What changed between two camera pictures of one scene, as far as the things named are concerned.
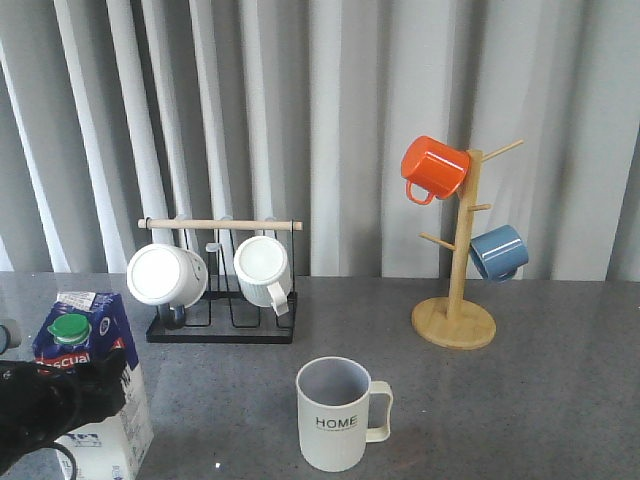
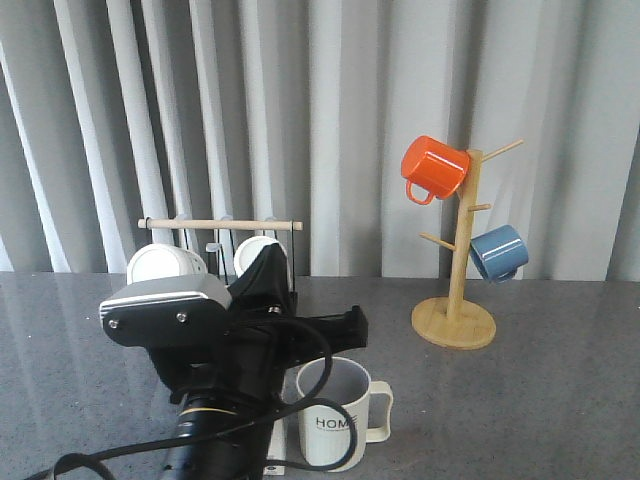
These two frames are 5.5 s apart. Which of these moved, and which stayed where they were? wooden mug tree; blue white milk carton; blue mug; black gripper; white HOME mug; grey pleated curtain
Moved: blue white milk carton; black gripper
Stayed: white HOME mug; blue mug; grey pleated curtain; wooden mug tree
